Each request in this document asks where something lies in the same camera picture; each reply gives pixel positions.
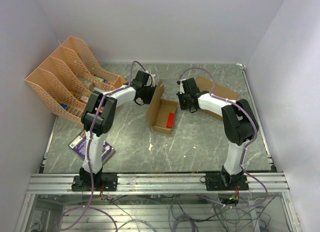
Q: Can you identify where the cardboard box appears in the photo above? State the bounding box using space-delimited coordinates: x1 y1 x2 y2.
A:
195 75 239 121
146 80 178 135

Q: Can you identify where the red block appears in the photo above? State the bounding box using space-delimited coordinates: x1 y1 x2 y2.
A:
166 112 175 129

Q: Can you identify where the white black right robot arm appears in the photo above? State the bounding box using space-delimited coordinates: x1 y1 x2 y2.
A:
176 78 259 190

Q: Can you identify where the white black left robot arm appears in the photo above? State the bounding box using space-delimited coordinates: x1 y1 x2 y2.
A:
79 70 157 191

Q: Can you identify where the closed folded cardboard box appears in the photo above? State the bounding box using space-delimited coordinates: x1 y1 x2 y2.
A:
195 75 239 121

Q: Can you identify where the pink plastic desk organizer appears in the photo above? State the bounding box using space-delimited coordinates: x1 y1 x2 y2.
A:
25 36 126 124

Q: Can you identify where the purple book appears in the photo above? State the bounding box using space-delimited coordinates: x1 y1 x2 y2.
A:
68 130 116 164

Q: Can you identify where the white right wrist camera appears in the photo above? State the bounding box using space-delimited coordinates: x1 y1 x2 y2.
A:
177 78 188 94

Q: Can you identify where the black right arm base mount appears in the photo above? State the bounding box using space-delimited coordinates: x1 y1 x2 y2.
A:
204 172 249 191

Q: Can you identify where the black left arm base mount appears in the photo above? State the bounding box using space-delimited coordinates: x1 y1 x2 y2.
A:
71 172 118 192

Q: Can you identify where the aluminium frame rail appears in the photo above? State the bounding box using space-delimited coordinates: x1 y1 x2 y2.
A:
26 172 290 195

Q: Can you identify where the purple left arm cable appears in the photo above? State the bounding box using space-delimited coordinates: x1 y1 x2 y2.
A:
56 60 151 232

